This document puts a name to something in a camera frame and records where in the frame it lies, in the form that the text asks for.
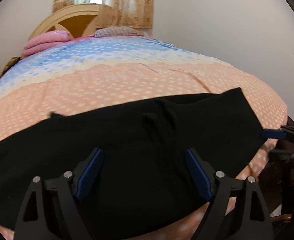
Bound polka dot bed cover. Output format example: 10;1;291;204
0;35;289;240

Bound cream wooden headboard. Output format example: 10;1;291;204
28;3;101;40

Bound brown patterned bag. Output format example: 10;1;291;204
0;57;22;78

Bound folded pink blanket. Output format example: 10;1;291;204
22;30;72;57

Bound black pants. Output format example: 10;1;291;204
0;88;266;239

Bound striped pillow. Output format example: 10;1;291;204
92;27;144;38

